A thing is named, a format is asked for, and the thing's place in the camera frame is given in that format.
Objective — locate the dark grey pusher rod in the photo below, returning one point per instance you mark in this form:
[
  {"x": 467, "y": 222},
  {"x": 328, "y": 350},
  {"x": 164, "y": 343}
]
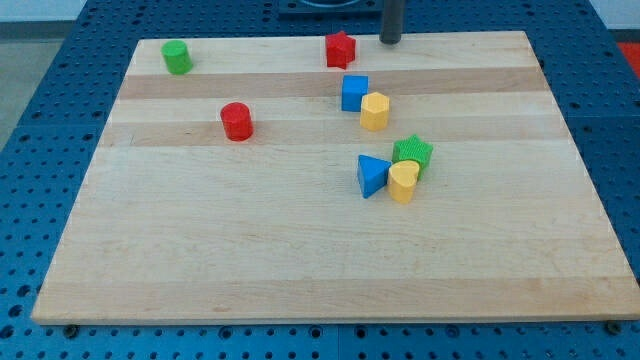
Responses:
[{"x": 392, "y": 21}]

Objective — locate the yellow heart block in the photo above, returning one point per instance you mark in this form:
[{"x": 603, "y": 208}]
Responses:
[{"x": 402, "y": 180}]

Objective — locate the red cylinder block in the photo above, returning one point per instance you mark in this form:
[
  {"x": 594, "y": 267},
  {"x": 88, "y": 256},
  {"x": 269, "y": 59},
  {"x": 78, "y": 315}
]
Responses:
[{"x": 237, "y": 121}]

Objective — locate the blue cube block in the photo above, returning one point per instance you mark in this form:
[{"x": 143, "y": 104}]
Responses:
[{"x": 354, "y": 88}]

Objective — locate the wooden board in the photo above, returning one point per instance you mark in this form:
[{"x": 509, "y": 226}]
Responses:
[{"x": 176, "y": 224}]

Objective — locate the green cylinder block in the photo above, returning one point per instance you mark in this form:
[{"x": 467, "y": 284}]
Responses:
[{"x": 176, "y": 57}]

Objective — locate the yellow hexagon block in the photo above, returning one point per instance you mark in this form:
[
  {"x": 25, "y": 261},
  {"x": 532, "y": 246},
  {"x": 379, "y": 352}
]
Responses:
[{"x": 375, "y": 108}]

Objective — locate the blue triangle block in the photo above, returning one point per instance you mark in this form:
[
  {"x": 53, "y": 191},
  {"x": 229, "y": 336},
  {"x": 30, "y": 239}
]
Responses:
[{"x": 372, "y": 174}]

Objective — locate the green star block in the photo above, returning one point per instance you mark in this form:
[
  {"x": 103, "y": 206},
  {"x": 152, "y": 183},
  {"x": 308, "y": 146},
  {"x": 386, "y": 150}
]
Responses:
[{"x": 414, "y": 149}]

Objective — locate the red star block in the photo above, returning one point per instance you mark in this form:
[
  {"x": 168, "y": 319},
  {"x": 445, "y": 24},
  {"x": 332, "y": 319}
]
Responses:
[{"x": 340, "y": 50}]

